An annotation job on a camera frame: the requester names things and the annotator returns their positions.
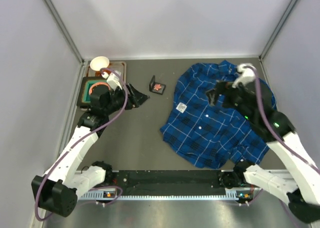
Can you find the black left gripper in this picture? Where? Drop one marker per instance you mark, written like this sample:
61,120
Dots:
130,97

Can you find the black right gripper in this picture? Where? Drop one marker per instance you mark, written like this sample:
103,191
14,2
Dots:
222,94

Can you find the red maple leaf brooch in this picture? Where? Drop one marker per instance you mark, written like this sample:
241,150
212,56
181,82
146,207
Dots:
157,87

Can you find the blue plaid button shirt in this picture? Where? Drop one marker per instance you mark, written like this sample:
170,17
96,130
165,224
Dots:
208,136

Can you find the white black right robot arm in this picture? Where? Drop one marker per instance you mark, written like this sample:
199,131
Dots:
275,148

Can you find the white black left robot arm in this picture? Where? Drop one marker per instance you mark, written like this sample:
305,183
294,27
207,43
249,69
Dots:
80,143

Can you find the small black open box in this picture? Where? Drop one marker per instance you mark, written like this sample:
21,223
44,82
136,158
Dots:
152,83

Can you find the red patterned bowl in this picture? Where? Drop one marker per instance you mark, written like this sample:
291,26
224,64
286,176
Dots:
96,85

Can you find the white bowl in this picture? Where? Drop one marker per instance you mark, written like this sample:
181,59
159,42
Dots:
99,63

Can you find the black square tray green liner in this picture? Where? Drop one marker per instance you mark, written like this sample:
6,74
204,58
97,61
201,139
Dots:
86,90

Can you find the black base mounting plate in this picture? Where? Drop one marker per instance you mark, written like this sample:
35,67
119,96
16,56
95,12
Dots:
174,182

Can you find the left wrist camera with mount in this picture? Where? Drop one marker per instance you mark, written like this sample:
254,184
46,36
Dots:
113,81

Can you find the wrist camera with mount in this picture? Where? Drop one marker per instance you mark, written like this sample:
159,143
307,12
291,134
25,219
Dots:
113,81
247,74

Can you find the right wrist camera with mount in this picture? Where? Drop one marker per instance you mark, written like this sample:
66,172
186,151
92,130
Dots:
247,74

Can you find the aluminium front frame rail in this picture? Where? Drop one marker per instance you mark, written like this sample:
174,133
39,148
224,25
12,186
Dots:
115,193

